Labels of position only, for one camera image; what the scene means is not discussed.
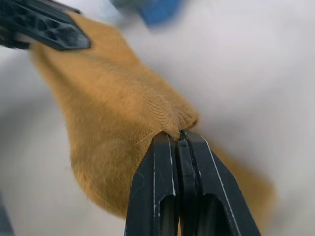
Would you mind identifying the ribbed finger of the black left gripper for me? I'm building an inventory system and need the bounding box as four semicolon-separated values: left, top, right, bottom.
52;0;82;15
0;0;92;52

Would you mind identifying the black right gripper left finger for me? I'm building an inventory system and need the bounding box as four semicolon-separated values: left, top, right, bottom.
124;131;180;236

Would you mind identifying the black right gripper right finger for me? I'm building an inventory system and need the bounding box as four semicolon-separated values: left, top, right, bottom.
176;129;262;236

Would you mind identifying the mustard yellow knit sock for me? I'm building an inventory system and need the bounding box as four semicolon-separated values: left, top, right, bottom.
29;11;278;228

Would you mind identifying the blue sock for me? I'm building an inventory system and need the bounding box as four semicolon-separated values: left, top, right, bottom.
110;0;182;26

